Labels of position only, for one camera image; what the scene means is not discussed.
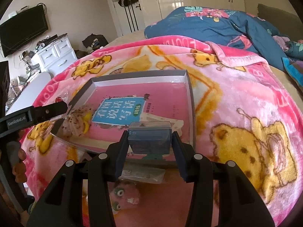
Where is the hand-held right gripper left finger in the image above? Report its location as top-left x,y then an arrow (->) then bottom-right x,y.
26,130 -> 130,227

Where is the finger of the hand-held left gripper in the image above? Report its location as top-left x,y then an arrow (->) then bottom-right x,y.
28,100 -> 70,126

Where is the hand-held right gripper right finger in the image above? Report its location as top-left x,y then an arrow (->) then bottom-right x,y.
172,131 -> 276,227

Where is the floral scrunchie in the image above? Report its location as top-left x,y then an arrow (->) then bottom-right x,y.
55,90 -> 93,139

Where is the clear jewelry box blue lining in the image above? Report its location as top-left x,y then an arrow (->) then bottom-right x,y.
127,121 -> 173,155

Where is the grey cardboard tray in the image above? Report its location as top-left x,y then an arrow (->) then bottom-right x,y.
51,70 -> 197,168

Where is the person's left hand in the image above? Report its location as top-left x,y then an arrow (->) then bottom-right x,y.
11,149 -> 27,178

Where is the clear earring bag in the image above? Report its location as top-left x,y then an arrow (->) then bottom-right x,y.
122,168 -> 166,184

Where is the white rounded board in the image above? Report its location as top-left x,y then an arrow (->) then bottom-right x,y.
5,72 -> 52,116

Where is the pink book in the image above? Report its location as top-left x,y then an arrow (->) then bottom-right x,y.
71,83 -> 191,156

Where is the white drawer cabinet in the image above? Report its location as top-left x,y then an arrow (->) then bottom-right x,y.
32,34 -> 78,76

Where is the black bag on floor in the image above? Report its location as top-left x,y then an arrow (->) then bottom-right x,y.
82,34 -> 109,50

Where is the black flat television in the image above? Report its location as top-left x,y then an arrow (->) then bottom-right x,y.
0,5 -> 49,58

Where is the pink printed blanket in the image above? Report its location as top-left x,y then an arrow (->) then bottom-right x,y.
20,35 -> 303,227

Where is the white door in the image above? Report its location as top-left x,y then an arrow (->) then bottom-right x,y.
104,0 -> 146,37

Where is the blue floral quilt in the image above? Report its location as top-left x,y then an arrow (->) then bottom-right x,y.
144,6 -> 296,72

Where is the colourful striped cloth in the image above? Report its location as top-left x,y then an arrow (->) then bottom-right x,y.
282,57 -> 303,87

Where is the purple cloth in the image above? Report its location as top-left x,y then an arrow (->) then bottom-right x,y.
272,35 -> 303,59

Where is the olive green cushion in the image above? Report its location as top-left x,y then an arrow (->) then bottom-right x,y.
257,3 -> 301,40

